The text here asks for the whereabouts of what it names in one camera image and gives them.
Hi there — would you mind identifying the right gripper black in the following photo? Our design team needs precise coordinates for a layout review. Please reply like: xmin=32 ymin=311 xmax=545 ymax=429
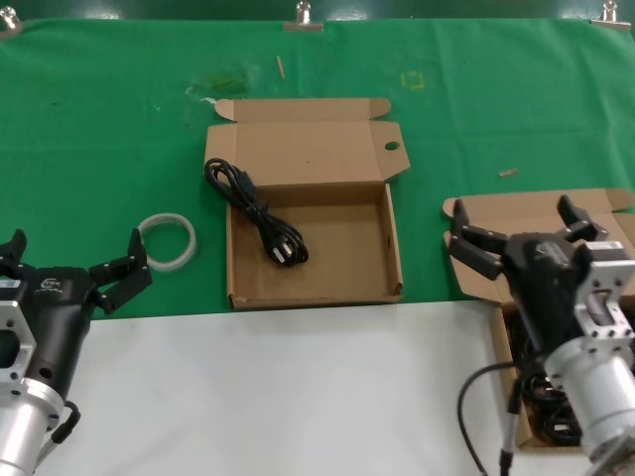
xmin=448 ymin=194 xmax=609 ymax=358

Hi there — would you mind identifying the translucent white tape roll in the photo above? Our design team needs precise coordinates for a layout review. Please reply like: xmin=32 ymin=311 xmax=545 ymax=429
xmin=137 ymin=211 xmax=199 ymax=273

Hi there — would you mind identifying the left wrist silver camera mount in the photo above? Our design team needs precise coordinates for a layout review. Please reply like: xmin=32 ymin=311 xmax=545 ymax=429
xmin=0 ymin=285 xmax=39 ymax=396

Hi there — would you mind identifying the open brown cardboard box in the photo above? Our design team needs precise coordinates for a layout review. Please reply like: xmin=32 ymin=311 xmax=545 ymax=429
xmin=443 ymin=187 xmax=635 ymax=450

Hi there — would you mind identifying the wrist silver camera mount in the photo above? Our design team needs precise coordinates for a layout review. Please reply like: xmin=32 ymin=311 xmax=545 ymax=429
xmin=573 ymin=241 xmax=635 ymax=356
xmin=0 ymin=285 xmax=39 ymax=396

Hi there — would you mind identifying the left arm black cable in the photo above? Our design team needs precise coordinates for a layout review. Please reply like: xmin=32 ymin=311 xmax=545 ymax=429
xmin=49 ymin=400 xmax=81 ymax=445

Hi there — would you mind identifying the green table cloth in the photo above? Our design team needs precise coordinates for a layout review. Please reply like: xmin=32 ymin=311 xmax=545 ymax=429
xmin=0 ymin=18 xmax=635 ymax=321

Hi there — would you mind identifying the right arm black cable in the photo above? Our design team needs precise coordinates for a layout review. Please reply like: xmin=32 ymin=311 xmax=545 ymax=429
xmin=455 ymin=361 xmax=528 ymax=476

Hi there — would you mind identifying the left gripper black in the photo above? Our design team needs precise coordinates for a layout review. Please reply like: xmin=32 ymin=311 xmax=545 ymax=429
xmin=0 ymin=227 xmax=154 ymax=398

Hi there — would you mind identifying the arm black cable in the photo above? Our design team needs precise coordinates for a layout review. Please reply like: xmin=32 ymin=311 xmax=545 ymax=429
xmin=455 ymin=361 xmax=528 ymax=476
xmin=49 ymin=400 xmax=81 ymax=445

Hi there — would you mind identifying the cardboard box with round hole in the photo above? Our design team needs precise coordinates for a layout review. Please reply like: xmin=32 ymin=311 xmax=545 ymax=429
xmin=201 ymin=97 xmax=411 ymax=311

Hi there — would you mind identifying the right wrist silver camera mount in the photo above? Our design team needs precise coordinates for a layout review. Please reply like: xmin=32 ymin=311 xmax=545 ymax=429
xmin=573 ymin=241 xmax=635 ymax=356

